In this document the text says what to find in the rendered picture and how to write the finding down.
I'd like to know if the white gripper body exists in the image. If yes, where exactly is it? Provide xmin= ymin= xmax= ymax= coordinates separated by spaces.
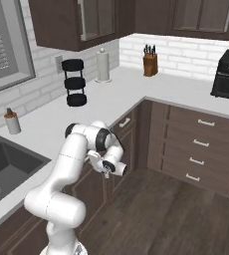
xmin=87 ymin=149 xmax=106 ymax=173

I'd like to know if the dark wood drawer front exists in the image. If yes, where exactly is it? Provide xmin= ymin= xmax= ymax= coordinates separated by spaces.
xmin=160 ymin=158 xmax=229 ymax=197
xmin=110 ymin=109 xmax=136 ymax=137
xmin=164 ymin=125 xmax=229 ymax=157
xmin=162 ymin=142 xmax=229 ymax=176
xmin=166 ymin=105 xmax=229 ymax=137

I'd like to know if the dark wood cupboard door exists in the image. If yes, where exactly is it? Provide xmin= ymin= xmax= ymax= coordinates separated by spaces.
xmin=64 ymin=158 xmax=109 ymax=233
xmin=110 ymin=128 xmax=136 ymax=197

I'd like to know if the narrow dark wood cupboard panel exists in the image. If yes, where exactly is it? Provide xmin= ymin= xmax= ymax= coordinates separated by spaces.
xmin=146 ymin=100 xmax=171 ymax=171

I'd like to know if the black three-tier stand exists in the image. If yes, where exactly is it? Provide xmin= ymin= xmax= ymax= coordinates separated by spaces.
xmin=61 ymin=58 xmax=89 ymax=108

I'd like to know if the dark grey sink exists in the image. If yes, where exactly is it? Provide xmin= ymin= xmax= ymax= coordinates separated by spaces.
xmin=0 ymin=134 xmax=52 ymax=211

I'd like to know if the white soap dispenser bottle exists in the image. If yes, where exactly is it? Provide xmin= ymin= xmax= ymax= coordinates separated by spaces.
xmin=3 ymin=107 xmax=23 ymax=135

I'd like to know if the white paper towel roll holder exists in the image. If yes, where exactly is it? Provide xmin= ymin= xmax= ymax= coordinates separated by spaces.
xmin=94 ymin=47 xmax=114 ymax=85

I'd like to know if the wooden knife block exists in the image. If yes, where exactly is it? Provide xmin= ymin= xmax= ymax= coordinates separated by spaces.
xmin=142 ymin=43 xmax=160 ymax=78

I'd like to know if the window with grey blinds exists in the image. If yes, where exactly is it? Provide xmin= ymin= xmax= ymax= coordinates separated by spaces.
xmin=0 ymin=0 xmax=37 ymax=97

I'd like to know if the black toaster oven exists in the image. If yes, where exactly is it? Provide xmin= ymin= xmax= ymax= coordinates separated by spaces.
xmin=209 ymin=48 xmax=229 ymax=102

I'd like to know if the silver drawer handle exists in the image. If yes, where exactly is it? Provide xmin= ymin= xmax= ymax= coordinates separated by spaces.
xmin=184 ymin=172 xmax=201 ymax=183
xmin=197 ymin=118 xmax=216 ymax=128
xmin=117 ymin=117 xmax=132 ymax=129
xmin=192 ymin=138 xmax=211 ymax=148
xmin=188 ymin=156 xmax=206 ymax=166

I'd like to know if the grey wall socket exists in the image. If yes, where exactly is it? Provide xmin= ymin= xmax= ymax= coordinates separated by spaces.
xmin=55 ymin=54 xmax=65 ymax=75

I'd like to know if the dark wood glass-door wall cupboard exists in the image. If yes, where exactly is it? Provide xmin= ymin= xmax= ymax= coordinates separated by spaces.
xmin=28 ymin=0 xmax=136 ymax=53

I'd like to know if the dark wood wall cupboard run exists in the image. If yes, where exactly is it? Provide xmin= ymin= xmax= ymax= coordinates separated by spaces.
xmin=133 ymin=0 xmax=229 ymax=43

